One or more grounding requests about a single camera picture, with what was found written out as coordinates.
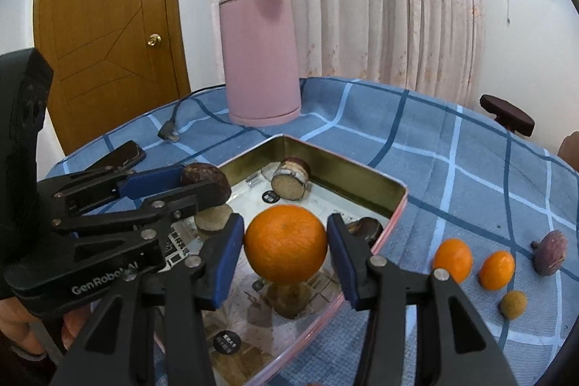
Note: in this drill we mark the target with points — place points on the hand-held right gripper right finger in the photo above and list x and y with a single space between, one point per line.
343 259

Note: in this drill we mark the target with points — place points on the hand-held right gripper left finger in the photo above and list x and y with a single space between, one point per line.
226 259

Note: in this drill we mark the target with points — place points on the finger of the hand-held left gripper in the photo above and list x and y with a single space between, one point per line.
151 182
190 198

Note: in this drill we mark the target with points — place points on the dark wrinkled passion fruit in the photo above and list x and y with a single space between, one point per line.
203 175

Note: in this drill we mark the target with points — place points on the large orange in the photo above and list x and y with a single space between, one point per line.
285 243

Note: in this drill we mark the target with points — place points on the pink metal tin box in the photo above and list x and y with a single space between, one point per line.
353 182

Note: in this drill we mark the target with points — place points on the person's left hand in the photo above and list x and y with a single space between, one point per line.
18 322

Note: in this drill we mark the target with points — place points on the dark brown round fruit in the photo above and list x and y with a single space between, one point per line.
366 230

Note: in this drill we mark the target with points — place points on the black phone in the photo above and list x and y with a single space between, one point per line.
122 155

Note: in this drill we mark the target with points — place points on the medium orange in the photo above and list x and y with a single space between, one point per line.
452 259

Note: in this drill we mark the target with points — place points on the blue checked tablecloth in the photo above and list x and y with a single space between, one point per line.
452 169

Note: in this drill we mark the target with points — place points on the brass door knob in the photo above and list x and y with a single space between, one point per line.
155 39

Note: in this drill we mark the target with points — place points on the small orange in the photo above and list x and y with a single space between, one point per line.
496 270

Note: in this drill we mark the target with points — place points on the pink cylindrical container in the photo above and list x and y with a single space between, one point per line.
260 60

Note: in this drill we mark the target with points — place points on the wooden door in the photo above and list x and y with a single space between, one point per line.
104 28

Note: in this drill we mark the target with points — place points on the purple passion fruit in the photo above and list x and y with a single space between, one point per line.
552 255

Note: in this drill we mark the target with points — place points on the dark round stool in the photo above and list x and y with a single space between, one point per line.
504 108

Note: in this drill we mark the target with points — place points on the brown leather armchair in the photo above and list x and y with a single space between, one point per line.
571 151

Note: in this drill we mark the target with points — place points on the pale floral curtain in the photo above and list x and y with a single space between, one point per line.
362 6

